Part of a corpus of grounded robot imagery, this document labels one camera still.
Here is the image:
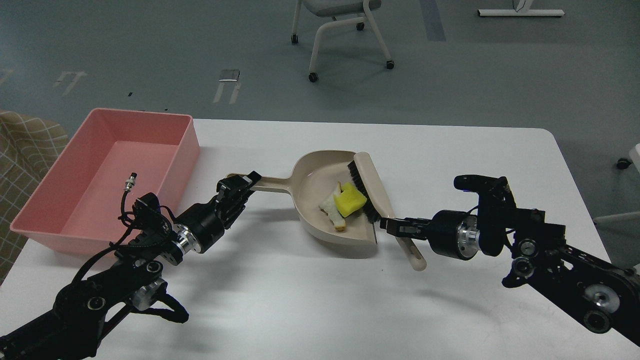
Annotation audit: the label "yellow sponge piece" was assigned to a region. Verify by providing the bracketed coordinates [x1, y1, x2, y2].
[333, 182, 368, 218]

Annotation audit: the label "silver floor socket plate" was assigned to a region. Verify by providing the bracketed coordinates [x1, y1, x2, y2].
[218, 69, 241, 83]

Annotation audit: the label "white rolling chair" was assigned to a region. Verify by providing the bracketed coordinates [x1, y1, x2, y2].
[291, 0, 396, 84]

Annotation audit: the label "beige checkered cloth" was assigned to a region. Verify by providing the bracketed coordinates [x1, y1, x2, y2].
[0, 109, 69, 281]

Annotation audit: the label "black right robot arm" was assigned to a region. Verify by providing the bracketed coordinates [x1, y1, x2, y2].
[380, 174, 640, 345]

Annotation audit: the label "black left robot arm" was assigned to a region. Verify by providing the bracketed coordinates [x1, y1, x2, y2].
[1, 171, 262, 360]

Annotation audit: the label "beige brush black bristles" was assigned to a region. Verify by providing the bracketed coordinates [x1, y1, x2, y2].
[347, 152, 428, 272]

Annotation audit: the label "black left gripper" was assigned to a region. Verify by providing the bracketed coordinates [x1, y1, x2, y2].
[174, 171, 263, 254]

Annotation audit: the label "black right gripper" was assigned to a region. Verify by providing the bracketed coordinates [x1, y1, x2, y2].
[379, 210, 480, 261]

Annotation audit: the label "white bread crust strip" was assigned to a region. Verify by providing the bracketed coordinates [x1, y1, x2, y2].
[318, 181, 347, 233]

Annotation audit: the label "beige plastic dustpan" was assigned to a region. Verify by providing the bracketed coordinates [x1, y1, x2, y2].
[252, 150, 377, 246]

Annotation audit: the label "pink plastic bin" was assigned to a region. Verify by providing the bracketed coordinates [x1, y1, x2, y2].
[10, 108, 201, 255]

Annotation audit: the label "white table leg base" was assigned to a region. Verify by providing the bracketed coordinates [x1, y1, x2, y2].
[477, 0, 565, 18]

